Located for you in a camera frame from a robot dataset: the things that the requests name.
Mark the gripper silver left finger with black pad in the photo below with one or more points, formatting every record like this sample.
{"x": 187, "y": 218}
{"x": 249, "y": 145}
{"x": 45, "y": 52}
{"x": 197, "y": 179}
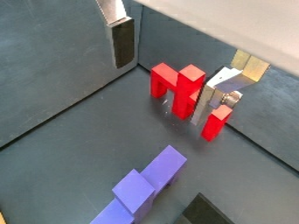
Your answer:
{"x": 120, "y": 30}

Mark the yellow slotted board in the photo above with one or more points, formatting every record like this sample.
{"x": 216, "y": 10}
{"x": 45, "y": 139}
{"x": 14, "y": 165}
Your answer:
{"x": 1, "y": 219}

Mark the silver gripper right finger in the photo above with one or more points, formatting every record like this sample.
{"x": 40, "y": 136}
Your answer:
{"x": 220, "y": 89}

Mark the purple three-legged block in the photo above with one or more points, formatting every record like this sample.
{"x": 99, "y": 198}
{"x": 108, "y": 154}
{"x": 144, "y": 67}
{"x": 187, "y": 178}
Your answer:
{"x": 137, "y": 189}

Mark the red three-legged block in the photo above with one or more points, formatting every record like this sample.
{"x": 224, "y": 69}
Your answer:
{"x": 185, "y": 85}

